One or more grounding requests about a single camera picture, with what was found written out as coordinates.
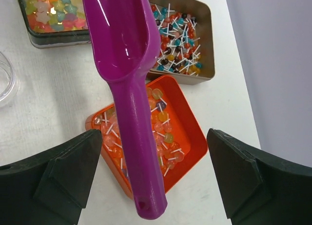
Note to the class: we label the orange tray with lollipops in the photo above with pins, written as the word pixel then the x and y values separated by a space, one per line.
pixel 180 142

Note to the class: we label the gold tin with star candies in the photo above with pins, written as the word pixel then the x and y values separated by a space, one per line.
pixel 53 23

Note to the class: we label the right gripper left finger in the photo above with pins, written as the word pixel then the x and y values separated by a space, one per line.
pixel 51 187

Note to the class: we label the beige tin with lollipops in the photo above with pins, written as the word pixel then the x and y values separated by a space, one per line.
pixel 187 51

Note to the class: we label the clear glass jar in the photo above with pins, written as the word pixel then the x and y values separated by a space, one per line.
pixel 9 83

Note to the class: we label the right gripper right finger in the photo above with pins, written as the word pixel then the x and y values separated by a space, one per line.
pixel 258 188

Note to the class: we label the purple plastic scoop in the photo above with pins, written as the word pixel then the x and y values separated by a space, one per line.
pixel 126 44

